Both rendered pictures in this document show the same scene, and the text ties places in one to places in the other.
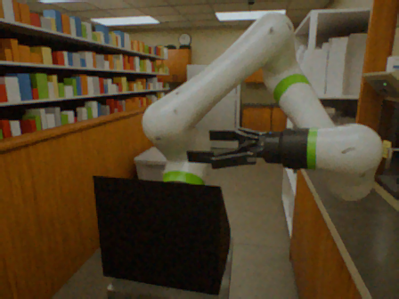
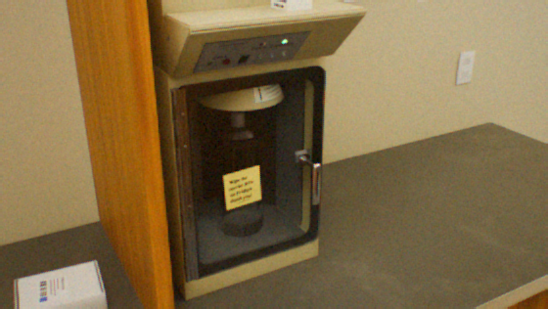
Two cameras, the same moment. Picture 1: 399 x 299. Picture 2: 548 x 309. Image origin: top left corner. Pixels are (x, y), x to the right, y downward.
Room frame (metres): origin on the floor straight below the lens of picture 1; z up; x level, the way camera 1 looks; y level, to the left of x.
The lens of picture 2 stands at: (1.80, -0.11, 1.66)
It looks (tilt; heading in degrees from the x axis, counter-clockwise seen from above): 24 degrees down; 230
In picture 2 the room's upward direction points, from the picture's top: straight up
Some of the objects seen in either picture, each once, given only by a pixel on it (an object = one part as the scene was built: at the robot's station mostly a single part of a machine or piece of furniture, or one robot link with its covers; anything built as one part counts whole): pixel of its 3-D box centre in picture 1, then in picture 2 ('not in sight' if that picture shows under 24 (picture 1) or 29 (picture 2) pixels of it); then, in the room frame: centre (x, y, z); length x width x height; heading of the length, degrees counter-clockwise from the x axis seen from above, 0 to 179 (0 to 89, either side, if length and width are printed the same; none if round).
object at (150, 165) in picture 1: (160, 166); not in sight; (3.16, 0.47, 0.49); 0.60 x 0.42 x 0.33; 169
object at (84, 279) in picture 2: not in sight; (60, 293); (1.56, -1.04, 0.96); 0.16 x 0.12 x 0.04; 164
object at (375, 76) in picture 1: (388, 84); (268, 41); (1.22, -0.80, 1.46); 0.32 x 0.11 x 0.10; 169
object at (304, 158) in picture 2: (393, 157); (310, 179); (1.11, -0.80, 1.17); 0.05 x 0.03 x 0.10; 79
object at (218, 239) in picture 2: (390, 146); (256, 174); (1.21, -0.85, 1.19); 0.30 x 0.01 x 0.40; 169
